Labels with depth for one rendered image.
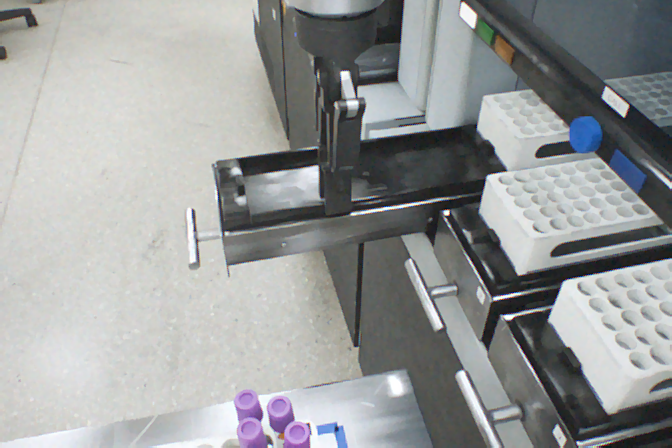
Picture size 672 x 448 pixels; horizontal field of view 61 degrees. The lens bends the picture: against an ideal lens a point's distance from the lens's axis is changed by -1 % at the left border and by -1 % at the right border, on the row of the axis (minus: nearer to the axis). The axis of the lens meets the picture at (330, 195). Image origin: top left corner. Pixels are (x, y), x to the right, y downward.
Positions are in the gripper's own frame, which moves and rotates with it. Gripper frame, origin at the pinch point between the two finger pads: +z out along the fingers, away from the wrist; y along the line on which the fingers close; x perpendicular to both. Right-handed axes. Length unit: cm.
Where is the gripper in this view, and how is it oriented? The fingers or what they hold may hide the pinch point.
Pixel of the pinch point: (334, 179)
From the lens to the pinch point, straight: 64.0
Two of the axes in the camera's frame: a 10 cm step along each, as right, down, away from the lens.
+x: -9.7, 1.6, -1.8
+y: -2.4, -6.3, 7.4
